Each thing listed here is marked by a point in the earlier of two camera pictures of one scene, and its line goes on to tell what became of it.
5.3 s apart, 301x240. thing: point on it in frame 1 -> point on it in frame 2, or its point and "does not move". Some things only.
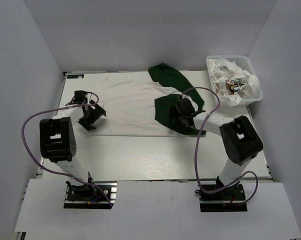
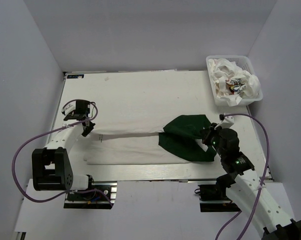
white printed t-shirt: (231, 83) does not move
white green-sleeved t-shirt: (145, 104) -> (179, 142)
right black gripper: (177, 112) -> (210, 131)
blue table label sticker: (81, 76) does not move
